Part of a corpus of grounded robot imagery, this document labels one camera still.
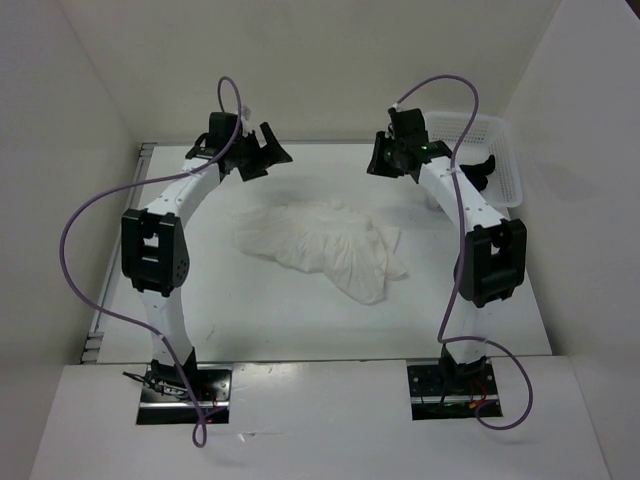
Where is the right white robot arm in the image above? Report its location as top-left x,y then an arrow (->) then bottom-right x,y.
367,106 -> 527,393

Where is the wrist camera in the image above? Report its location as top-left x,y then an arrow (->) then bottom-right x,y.
239,104 -> 253,136
388,107 -> 429,147

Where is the black skirt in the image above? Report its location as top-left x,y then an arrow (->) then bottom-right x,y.
460,155 -> 496,192

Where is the white plastic basket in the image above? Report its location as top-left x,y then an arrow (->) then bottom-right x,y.
425,111 -> 523,209

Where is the white skirt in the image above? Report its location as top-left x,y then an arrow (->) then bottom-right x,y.
233,201 -> 408,305

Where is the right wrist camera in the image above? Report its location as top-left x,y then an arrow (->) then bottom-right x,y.
388,107 -> 429,147

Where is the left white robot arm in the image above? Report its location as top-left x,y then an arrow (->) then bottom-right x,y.
121,112 -> 292,400

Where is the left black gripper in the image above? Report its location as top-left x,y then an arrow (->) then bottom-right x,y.
229,123 -> 292,182

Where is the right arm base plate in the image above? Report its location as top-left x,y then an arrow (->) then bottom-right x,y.
406,360 -> 503,421

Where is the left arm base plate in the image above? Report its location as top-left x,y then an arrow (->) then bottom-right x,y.
122,363 -> 233,425

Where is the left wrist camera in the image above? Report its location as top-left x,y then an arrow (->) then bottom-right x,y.
239,104 -> 253,136

